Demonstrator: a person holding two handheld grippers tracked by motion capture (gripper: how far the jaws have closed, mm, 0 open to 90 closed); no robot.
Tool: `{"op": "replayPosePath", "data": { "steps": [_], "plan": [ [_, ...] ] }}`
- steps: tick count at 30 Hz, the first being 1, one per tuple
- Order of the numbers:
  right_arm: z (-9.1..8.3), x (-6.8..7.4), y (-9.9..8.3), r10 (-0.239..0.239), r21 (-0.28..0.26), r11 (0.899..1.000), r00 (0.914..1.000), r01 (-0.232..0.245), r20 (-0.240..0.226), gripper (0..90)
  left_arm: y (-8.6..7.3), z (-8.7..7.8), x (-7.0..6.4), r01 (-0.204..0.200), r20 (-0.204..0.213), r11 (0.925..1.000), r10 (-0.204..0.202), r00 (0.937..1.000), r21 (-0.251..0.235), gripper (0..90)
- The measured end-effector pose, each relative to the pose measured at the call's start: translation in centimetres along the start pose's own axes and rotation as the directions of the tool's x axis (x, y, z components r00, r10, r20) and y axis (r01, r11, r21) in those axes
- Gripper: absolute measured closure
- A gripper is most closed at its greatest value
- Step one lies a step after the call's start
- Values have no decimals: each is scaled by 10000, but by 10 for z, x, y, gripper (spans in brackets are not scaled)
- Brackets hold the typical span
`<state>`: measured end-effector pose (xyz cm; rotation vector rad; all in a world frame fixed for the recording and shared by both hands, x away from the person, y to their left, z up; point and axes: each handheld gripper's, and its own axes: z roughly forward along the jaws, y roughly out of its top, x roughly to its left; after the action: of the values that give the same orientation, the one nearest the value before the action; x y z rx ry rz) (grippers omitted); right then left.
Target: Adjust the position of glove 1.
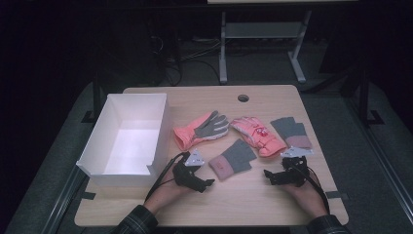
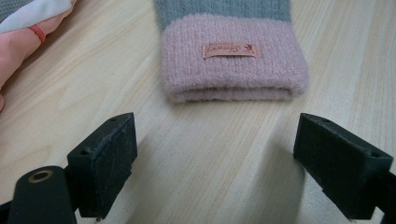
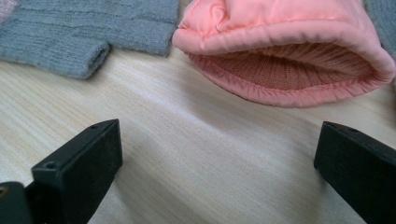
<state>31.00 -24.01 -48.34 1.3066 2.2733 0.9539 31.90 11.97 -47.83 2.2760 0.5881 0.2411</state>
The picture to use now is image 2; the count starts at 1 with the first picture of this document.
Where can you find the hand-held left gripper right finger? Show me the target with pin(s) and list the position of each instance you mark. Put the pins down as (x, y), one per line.
(339, 165)

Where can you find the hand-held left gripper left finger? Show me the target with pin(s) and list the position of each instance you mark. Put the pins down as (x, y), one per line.
(102, 161)

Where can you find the pink and grey knit glove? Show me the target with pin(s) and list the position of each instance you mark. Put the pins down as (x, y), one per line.
(230, 74)

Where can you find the salmon glove with grey palm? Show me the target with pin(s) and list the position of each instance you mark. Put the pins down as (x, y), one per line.
(18, 46)

